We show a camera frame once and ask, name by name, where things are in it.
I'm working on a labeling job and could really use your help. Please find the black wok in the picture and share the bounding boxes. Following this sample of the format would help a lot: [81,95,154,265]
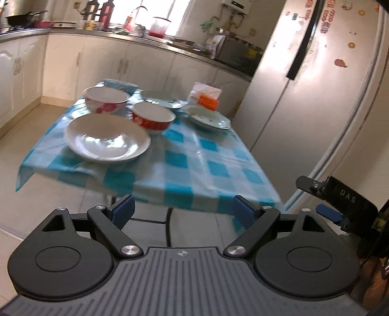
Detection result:
[6,10,49,26]

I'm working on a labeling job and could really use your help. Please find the silver refrigerator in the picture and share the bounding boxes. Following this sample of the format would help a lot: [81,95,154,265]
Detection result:
[234,0,389,213]

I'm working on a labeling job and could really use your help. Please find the green-rimmed white plate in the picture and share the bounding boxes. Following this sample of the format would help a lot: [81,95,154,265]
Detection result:
[182,105,232,131]

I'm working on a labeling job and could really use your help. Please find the orange packet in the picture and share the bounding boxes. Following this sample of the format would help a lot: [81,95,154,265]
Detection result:
[197,95,219,110]

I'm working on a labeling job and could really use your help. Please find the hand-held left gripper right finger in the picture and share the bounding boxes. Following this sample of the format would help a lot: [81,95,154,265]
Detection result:
[223,195,330,259]

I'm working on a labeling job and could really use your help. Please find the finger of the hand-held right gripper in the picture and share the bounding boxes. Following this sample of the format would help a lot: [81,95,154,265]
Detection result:
[296,176,329,199]
[315,204,347,226]

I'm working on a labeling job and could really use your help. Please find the large white red-flowered bowl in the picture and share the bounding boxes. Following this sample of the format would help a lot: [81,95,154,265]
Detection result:
[83,86,131,114]

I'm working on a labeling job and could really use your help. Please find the metal table frame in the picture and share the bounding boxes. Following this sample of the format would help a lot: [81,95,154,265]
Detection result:
[111,196,174,247]

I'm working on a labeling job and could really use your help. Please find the plain white plate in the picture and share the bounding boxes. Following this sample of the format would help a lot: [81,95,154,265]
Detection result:
[64,113,151,162]

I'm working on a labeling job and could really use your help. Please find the grey kitchen countertop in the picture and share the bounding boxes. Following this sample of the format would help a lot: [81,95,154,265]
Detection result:
[0,27,259,81]

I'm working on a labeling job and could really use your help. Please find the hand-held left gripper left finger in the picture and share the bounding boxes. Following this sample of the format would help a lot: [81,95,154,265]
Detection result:
[41,194,144,259]

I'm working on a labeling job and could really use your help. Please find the pale blue cartoon print bowl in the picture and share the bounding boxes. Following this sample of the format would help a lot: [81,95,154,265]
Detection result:
[140,89,184,109]

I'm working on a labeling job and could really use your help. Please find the red plastic basket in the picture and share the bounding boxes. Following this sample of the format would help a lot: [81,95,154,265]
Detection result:
[149,17,172,37]

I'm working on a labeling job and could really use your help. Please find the red patterned bowl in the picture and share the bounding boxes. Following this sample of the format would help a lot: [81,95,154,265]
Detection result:
[131,102,176,136]

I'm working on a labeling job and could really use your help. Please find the blue checkered tablecloth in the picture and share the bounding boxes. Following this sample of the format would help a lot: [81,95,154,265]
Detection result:
[16,80,284,215]

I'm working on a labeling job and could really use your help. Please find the white kitchen base cabinets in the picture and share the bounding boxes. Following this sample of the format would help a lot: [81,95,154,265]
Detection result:
[0,32,253,146]

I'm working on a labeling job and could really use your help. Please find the white plastic bag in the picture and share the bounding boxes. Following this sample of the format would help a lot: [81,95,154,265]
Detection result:
[186,82,222,110]

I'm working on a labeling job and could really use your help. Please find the black microwave oven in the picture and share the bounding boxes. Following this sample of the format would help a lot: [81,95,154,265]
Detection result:
[214,36,265,76]

